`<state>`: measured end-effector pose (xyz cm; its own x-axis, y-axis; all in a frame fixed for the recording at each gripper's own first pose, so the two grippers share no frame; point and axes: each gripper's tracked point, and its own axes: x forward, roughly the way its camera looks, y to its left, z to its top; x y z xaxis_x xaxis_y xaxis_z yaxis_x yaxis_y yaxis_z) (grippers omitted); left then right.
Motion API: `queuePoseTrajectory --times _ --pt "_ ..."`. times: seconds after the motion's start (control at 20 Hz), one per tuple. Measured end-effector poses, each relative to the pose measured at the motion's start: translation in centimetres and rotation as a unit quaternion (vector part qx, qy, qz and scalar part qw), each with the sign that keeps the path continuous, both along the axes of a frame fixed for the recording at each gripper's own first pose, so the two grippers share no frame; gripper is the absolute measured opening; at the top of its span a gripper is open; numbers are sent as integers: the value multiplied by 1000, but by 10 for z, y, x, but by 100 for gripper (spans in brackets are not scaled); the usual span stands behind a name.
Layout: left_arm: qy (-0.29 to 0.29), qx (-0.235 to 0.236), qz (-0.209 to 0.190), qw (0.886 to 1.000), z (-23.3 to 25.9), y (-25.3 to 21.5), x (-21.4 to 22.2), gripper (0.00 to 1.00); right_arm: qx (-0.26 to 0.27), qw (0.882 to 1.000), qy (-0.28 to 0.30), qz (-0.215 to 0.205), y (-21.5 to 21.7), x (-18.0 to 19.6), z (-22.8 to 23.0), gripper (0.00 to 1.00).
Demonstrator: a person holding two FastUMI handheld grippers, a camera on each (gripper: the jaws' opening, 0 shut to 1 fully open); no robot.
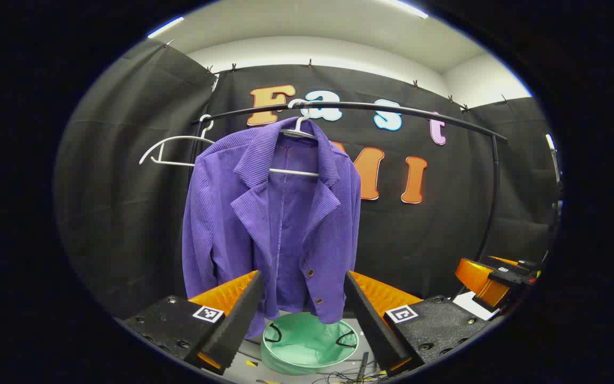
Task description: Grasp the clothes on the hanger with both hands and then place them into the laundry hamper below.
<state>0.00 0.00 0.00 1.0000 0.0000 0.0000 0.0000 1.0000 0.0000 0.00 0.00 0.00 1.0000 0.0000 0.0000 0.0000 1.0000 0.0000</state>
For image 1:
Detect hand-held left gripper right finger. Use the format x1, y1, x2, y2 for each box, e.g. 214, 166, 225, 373
343, 270, 494, 377

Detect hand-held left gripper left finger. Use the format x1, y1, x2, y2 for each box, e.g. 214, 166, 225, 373
120, 270, 265, 375

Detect green laundry hamper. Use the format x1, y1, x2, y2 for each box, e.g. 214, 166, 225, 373
261, 312, 360, 375

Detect purple corduroy jacket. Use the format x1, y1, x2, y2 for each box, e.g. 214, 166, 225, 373
182, 117, 362, 339

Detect white plastic hanger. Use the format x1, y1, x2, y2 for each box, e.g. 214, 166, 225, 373
269, 99, 321, 178
139, 114, 216, 167

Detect black clothes rack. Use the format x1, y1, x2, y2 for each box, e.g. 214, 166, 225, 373
187, 101, 508, 299

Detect ceiling light strip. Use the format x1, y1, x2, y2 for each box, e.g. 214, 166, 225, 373
147, 16, 185, 39
387, 0, 429, 19

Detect black floor cables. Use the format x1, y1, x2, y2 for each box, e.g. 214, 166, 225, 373
312, 351, 389, 384

